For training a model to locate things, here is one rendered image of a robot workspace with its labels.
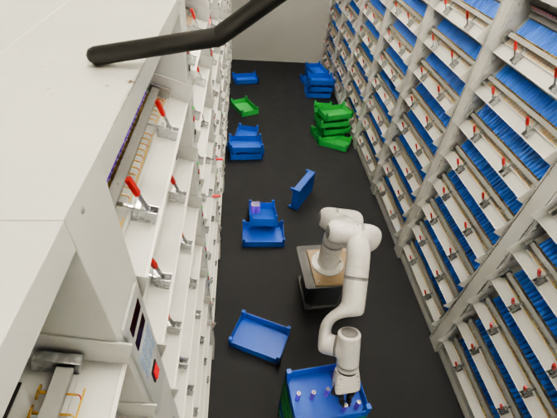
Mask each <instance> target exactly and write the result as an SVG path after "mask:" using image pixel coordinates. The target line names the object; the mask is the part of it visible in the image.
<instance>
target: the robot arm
mask: <svg viewBox="0 0 557 418"><path fill-rule="evenodd" d="M317 220H318V224H319V226H320V227H321V228H322V229H324V230H325V234H324V236H323V239H322V245H321V249H320V251H318V252H316V253H315V254H314V255H313V257H312V267H313V268H314V269H315V270H316V271H317V272H318V273H319V274H321V275H325V276H335V275H338V274H340V273H341V271H342V269H343V261H342V259H341V257H340V256H341V251H342V248H343V246H344V245H346V263H345V271H344V280H343V288H342V297H341V303H340V305H339V306H338V307H336V308H335V309H333V310H332V311H331V312H330V313H329V314H328V315H327V316H326V317H325V318H324V319H323V321H322V323H321V326H320V329H319V335H318V343H317V348H318V351H319V352H320V353H322V354H325V355H329V356H333V357H336V358H337V366H336V367H335V370H334V373H333V377H332V390H331V394H332V395H333V396H337V397H339V403H340V405H341V406H342V408H344V407H345V400H344V394H346V403H347V404H348V406H349V407H351V398H353V396H354V395H355V394H356V393H357V392H358V391H360V390H361V387H360V385H361V380H360V373H359V361H360V349H361V333H360V331H359V330H358V329H356V328H353V327H343V328H340V329H339V330H338V334H337V335H334V334H332V325H333V324H334V323H335V322H336V321H337V320H339V319H341V318H349V317H358V316H361V315H362V314H363V313H364V311H365V306H366V292H367V285H368V278H369V269H370V260H371V251H373V250H375V249H376V248H377V247H378V245H379V244H380V242H381V238H382V236H381V231H380V229H379V228H378V227H377V226H373V225H370V224H364V223H363V221H364V219H363V216H362V214H360V213H359V212H358V211H354V210H348V209H341V208H334V207H325V208H323V209H321V211H320V212H319V214H318V218H317Z"/></svg>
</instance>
